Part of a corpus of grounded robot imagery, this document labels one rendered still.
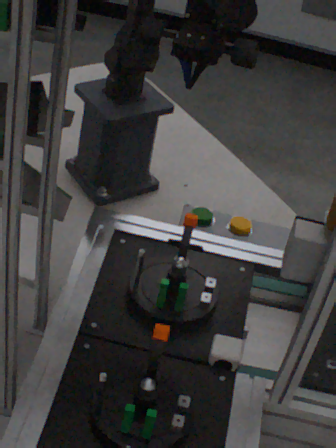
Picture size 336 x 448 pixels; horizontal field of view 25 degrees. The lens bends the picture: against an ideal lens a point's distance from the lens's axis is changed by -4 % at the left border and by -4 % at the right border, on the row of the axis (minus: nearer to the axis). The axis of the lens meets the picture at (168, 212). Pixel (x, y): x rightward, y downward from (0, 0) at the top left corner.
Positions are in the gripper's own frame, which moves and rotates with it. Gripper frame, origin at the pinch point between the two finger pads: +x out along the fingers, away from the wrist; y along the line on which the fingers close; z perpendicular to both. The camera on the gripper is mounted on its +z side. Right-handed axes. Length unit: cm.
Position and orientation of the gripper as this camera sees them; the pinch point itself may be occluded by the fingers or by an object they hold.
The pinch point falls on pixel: (192, 70)
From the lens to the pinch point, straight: 122.0
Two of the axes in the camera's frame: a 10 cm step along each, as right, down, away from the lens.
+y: 9.7, 2.4, -0.5
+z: -1.8, 5.9, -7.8
